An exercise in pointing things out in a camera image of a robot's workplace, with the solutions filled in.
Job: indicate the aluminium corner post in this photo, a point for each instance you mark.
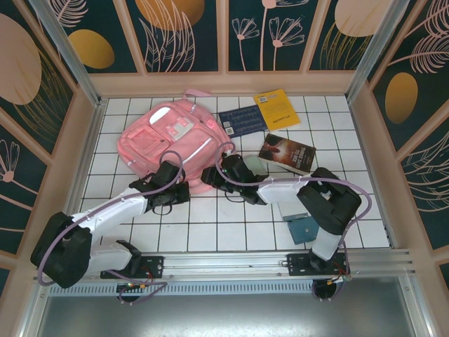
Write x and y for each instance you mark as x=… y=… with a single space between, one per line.
x=373 y=52

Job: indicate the clear acrylic bar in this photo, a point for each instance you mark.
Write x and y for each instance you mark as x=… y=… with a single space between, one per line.
x=69 y=52

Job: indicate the light grey notebook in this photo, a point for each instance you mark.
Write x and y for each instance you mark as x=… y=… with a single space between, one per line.
x=293 y=217

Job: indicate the pink backpack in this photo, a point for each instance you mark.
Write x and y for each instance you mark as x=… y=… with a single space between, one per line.
x=158 y=140

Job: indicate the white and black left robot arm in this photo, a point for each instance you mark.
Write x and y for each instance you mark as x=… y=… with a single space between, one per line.
x=112 y=212

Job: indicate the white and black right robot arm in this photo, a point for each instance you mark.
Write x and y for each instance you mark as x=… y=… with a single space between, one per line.
x=284 y=189

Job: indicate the dark blue book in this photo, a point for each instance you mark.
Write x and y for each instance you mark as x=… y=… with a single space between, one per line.
x=242 y=121

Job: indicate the yellow book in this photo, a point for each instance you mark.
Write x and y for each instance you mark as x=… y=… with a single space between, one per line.
x=279 y=109

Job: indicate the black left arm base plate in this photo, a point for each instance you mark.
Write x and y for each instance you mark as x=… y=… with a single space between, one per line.
x=154 y=267

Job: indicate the aluminium mounting rail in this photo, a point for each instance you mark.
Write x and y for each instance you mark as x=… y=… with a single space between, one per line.
x=228 y=263

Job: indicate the aluminium side rail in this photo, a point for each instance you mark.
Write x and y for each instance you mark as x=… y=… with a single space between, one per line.
x=93 y=133

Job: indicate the teal blue wallet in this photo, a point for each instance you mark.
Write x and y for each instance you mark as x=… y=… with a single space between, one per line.
x=303 y=231

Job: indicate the mint green pencil case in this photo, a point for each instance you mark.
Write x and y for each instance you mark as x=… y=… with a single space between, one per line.
x=256 y=165

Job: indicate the dark brown book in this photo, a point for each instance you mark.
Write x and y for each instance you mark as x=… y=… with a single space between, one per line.
x=287 y=152

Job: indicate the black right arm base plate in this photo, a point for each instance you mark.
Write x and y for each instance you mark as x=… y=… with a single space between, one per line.
x=296 y=265

